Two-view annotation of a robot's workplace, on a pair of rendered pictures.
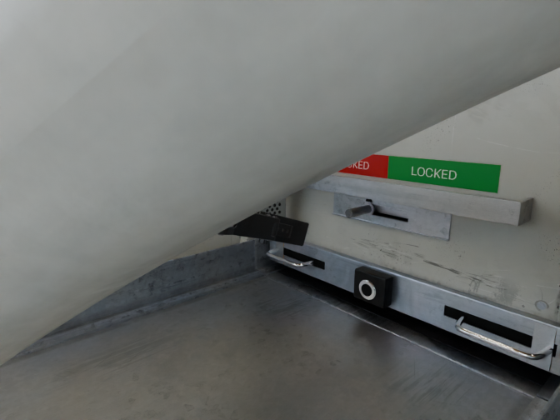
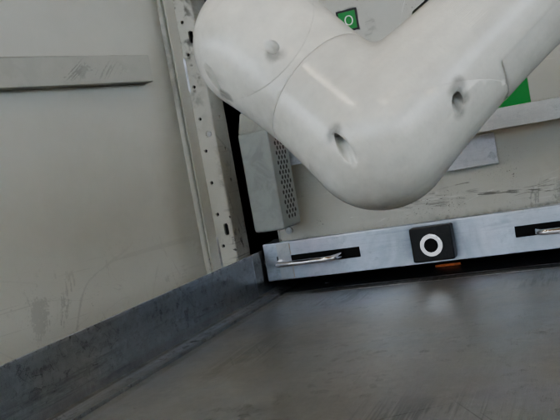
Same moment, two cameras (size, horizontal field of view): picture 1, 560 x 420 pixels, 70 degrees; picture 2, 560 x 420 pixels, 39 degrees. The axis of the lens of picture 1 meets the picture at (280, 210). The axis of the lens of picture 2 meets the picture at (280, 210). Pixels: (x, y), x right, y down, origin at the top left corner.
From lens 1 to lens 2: 0.62 m
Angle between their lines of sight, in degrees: 28
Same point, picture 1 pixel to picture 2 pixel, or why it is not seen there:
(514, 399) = not seen: outside the picture
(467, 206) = (517, 115)
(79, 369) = (219, 370)
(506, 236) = (549, 138)
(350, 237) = not seen: hidden behind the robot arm
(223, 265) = (234, 289)
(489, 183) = (522, 97)
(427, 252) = (480, 183)
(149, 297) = (187, 331)
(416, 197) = not seen: hidden behind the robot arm
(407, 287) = (471, 227)
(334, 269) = (374, 249)
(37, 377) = (186, 384)
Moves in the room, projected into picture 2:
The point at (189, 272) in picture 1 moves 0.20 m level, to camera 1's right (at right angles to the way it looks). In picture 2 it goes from (211, 297) to (336, 266)
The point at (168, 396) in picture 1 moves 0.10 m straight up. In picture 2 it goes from (347, 344) to (330, 252)
